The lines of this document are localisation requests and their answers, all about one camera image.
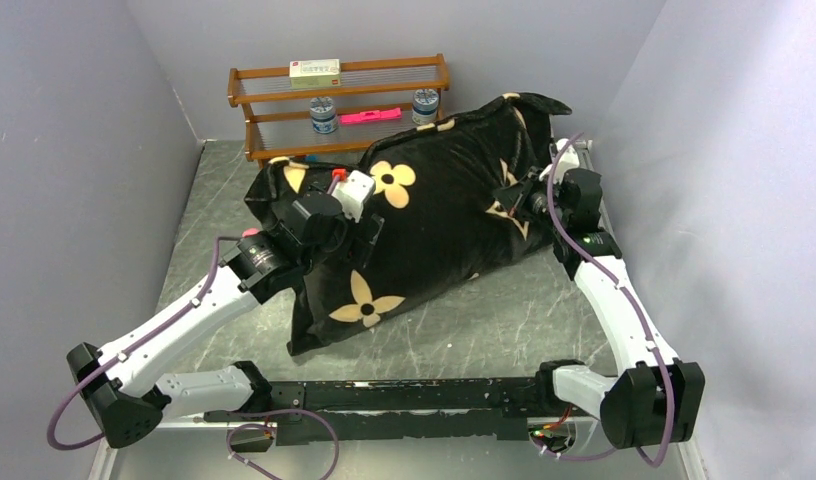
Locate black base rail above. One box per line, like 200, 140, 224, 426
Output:
203, 377, 568, 446

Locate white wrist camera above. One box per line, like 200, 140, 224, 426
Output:
328, 168, 376, 223
538, 138, 581, 185

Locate white green box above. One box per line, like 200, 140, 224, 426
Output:
288, 59, 342, 90

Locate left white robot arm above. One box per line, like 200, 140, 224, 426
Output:
67, 175, 382, 448

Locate pink flat tool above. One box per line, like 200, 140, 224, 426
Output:
339, 107, 403, 125

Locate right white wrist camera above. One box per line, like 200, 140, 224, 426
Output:
538, 138, 581, 185

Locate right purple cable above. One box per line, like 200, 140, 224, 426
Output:
545, 131, 676, 468

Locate wooden two-tier shelf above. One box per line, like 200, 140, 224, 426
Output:
227, 53, 450, 166

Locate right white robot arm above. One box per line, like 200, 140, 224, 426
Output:
490, 168, 705, 450

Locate aluminium frame rail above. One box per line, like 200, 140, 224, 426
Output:
89, 417, 263, 479

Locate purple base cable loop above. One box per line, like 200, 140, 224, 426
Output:
225, 410, 339, 480

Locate blue white jar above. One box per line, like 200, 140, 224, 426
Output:
412, 88, 440, 125
309, 96, 339, 134

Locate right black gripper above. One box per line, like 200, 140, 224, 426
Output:
493, 167, 568, 232

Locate right blue white jar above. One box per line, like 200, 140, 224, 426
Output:
412, 88, 440, 125

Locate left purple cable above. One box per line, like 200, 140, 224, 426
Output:
46, 235, 250, 453

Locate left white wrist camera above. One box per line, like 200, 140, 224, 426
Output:
328, 168, 376, 223

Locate left blue white jar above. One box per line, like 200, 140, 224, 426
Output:
309, 96, 339, 134

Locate black floral pillowcase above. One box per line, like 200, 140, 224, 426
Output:
243, 91, 574, 358

